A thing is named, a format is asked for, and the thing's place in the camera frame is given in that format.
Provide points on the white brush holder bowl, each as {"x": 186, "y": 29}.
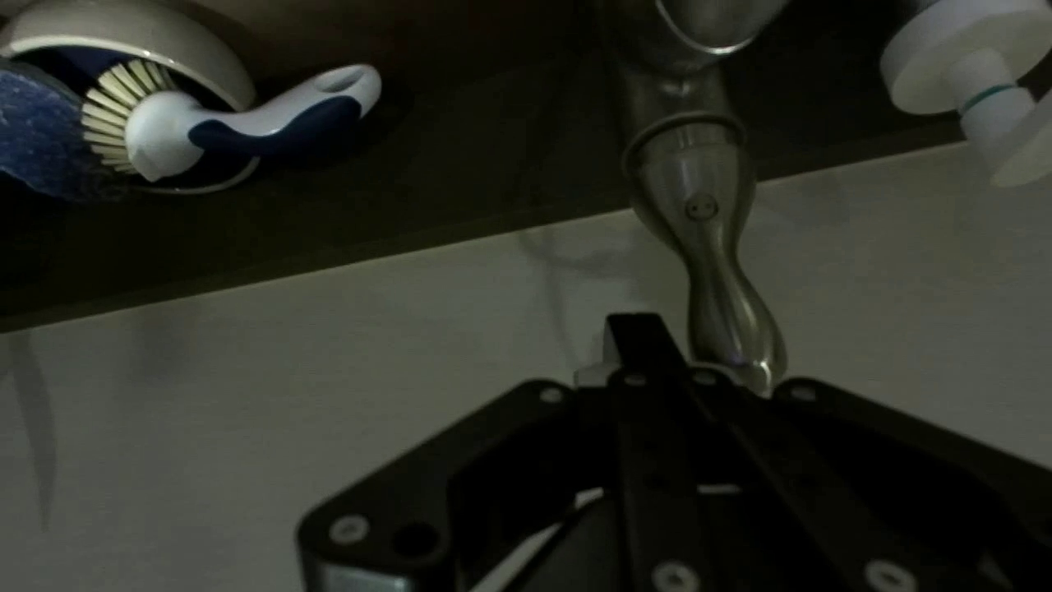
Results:
{"x": 166, "y": 34}

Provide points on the blue white dish brush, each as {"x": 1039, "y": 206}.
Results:
{"x": 284, "y": 110}

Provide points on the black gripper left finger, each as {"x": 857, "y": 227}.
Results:
{"x": 645, "y": 460}

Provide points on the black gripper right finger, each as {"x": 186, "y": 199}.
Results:
{"x": 932, "y": 481}

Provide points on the blue sponge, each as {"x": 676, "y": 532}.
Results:
{"x": 39, "y": 133}

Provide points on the chrome kitchen faucet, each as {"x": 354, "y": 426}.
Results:
{"x": 700, "y": 199}

